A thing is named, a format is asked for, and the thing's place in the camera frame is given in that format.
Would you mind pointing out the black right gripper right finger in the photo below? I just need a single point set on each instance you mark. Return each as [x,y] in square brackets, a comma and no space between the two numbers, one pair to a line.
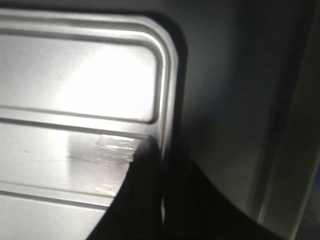
[196,210]

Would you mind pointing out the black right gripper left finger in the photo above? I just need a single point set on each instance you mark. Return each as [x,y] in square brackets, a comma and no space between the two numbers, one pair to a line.
[135,213]

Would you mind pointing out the silver metal tray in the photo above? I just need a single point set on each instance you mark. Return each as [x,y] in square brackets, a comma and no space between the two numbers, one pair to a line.
[78,94]

